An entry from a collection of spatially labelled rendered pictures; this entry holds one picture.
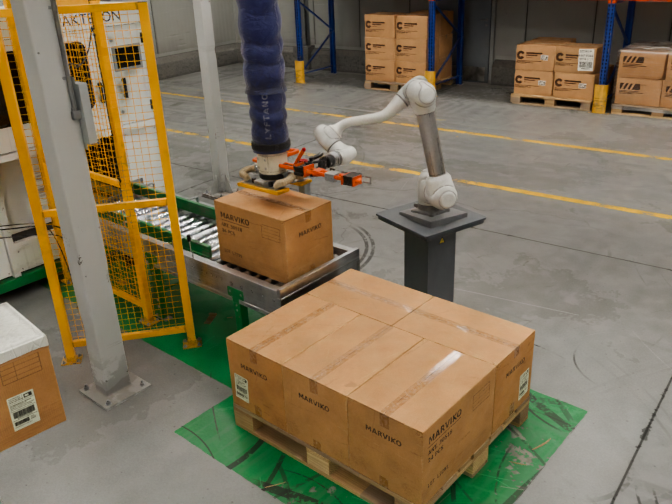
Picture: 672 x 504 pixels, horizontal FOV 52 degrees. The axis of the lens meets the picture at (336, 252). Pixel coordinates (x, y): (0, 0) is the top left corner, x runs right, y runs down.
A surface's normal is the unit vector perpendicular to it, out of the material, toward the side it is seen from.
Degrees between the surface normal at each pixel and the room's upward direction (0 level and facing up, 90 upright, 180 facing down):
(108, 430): 0
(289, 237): 90
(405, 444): 90
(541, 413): 0
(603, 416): 0
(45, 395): 90
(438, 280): 90
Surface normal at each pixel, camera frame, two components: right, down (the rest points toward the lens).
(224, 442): -0.04, -0.91
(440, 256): 0.55, 0.33
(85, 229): 0.76, 0.24
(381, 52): -0.57, 0.40
